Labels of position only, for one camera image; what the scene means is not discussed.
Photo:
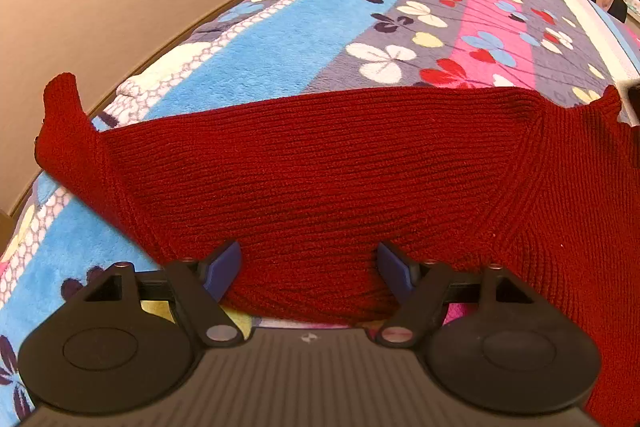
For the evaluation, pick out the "red knit sweater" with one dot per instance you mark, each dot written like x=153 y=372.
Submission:
x=325 y=172

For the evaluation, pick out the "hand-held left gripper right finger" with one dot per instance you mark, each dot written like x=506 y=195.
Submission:
x=392 y=268

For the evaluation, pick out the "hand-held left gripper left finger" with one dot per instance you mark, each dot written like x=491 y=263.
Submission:
x=225 y=268

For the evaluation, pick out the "floral fleece blanket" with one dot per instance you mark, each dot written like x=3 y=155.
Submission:
x=300 y=32

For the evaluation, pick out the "dark cloth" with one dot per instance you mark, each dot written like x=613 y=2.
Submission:
x=618 y=7

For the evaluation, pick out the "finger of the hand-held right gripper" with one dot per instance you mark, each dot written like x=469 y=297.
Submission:
x=633 y=107

